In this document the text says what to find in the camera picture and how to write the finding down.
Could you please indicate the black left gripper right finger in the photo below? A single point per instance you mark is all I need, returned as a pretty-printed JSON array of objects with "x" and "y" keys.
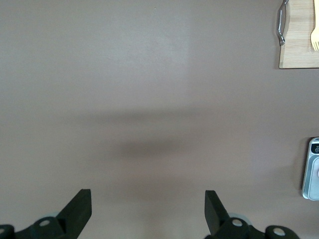
[{"x": 215, "y": 216}]

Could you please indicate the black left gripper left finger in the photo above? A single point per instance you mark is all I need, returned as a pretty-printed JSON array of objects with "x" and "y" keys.
[{"x": 74, "y": 216}]

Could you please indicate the silver digital kitchen scale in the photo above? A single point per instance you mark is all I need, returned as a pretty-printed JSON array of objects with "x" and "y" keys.
[{"x": 311, "y": 179}]

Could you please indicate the brown table cover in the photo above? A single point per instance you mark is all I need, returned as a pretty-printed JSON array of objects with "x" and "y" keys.
[{"x": 149, "y": 62}]

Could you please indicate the wooden cutting board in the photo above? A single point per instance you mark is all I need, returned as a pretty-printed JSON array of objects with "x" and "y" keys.
[{"x": 299, "y": 49}]

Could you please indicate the yellow plastic fork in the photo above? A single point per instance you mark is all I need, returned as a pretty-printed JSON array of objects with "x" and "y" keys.
[{"x": 315, "y": 37}]

